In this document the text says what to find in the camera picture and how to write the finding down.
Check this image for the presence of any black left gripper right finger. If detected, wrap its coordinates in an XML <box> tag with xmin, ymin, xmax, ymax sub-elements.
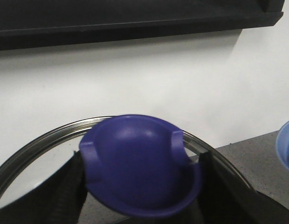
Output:
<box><xmin>198</xmin><ymin>152</ymin><xmax>289</xmax><ymax>224</ymax></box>

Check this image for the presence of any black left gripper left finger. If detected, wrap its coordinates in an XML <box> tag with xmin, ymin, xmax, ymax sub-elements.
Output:
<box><xmin>0</xmin><ymin>152</ymin><xmax>87</xmax><ymax>224</ymax></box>

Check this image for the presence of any light blue ribbed cup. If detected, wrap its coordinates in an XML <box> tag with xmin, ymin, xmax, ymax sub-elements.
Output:
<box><xmin>275</xmin><ymin>121</ymin><xmax>289</xmax><ymax>172</ymax></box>

